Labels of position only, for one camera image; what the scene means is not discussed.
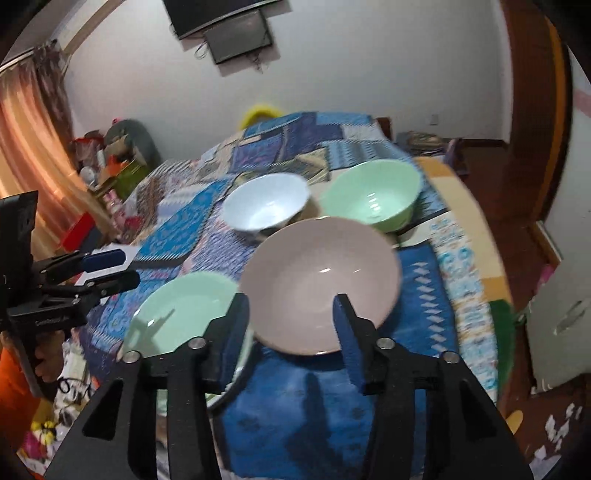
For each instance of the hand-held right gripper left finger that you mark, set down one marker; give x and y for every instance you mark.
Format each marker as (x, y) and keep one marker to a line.
(233, 341)

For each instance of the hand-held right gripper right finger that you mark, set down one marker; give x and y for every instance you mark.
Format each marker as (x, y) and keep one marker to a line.
(351, 341)

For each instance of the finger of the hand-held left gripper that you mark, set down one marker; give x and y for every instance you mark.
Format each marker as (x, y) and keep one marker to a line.
(104, 260)
(120, 281)

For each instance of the green plate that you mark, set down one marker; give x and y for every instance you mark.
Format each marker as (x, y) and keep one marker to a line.
(180, 314)

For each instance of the pink bowl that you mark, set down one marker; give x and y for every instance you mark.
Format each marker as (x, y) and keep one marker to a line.
(318, 277)

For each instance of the white bowl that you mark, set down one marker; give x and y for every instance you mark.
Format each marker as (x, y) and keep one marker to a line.
(263, 203)

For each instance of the green bowl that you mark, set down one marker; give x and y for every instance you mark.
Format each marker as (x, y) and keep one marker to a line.
(369, 194)

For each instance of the person's left hand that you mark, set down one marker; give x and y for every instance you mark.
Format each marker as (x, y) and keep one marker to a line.
(51, 355)

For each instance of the red box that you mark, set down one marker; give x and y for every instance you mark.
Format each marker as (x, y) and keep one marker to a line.
(81, 233)

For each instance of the green box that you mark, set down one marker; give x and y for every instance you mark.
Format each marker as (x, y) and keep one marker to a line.
(131, 177)

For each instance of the patchwork printed blanket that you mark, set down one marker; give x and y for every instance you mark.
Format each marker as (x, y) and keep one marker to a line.
(429, 286)

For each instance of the grey plush toy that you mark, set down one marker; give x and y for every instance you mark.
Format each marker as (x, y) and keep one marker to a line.
(134, 134)

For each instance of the orange curtain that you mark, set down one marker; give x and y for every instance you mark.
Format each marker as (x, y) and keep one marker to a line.
(32, 138)

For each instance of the yellow curved tube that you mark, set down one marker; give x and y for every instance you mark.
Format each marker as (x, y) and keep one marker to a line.
(258, 113)

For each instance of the wooden door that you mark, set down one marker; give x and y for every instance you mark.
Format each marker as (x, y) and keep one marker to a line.
(531, 115)

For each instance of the wall power outlet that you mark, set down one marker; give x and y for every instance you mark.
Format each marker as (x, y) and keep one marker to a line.
(434, 118)

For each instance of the small wall monitor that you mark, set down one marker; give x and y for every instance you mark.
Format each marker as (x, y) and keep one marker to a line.
(238, 39)

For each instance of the black wall television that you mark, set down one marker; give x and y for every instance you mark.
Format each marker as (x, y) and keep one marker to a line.
(212, 14)

